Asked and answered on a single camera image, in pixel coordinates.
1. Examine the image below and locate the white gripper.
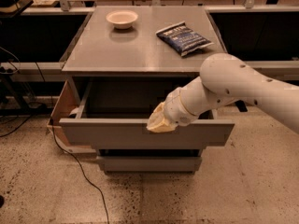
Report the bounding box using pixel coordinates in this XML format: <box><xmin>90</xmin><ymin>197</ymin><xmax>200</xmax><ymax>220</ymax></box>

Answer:
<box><xmin>147</xmin><ymin>88</ymin><xmax>199</xmax><ymax>133</ymax></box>

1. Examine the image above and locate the grey top drawer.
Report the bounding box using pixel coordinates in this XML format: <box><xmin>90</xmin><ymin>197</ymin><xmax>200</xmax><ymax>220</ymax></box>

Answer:
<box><xmin>60</xmin><ymin>77</ymin><xmax>234</xmax><ymax>149</ymax></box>

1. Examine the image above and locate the grey drawer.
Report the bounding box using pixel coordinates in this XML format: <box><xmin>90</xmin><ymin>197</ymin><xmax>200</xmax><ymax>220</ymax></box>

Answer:
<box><xmin>60</xmin><ymin>77</ymin><xmax>234</xmax><ymax>149</ymax></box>
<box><xmin>96</xmin><ymin>156</ymin><xmax>202</xmax><ymax>173</ymax></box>

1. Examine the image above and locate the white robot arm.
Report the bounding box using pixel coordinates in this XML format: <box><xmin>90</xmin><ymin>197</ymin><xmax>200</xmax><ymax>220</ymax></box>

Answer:
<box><xmin>147</xmin><ymin>53</ymin><xmax>299</xmax><ymax>133</ymax></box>

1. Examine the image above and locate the grey bottom drawer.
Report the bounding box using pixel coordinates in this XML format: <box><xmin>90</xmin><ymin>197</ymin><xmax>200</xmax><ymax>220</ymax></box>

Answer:
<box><xmin>96</xmin><ymin>156</ymin><xmax>202</xmax><ymax>173</ymax></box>

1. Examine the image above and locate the grey drawer cabinet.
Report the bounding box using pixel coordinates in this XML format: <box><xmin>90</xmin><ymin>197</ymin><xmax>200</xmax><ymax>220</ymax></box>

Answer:
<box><xmin>61</xmin><ymin>5</ymin><xmax>235</xmax><ymax>175</ymax></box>

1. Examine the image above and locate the blue chip bag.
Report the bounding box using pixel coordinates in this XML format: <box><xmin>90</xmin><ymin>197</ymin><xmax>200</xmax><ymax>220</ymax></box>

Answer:
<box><xmin>156</xmin><ymin>21</ymin><xmax>213</xmax><ymax>57</ymax></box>

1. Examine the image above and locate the brown cardboard box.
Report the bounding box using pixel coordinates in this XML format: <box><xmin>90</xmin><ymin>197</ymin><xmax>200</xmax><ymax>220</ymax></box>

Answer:
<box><xmin>47</xmin><ymin>81</ymin><xmax>95</xmax><ymax>153</ymax></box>

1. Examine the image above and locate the white ceramic bowl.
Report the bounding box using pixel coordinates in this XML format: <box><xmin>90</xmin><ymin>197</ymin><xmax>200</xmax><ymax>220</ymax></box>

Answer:
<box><xmin>106</xmin><ymin>10</ymin><xmax>138</xmax><ymax>30</ymax></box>

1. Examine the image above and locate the black floor cable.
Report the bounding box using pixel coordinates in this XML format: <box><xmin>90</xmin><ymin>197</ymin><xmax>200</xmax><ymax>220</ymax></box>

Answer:
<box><xmin>50</xmin><ymin>119</ymin><xmax>110</xmax><ymax>224</ymax></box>

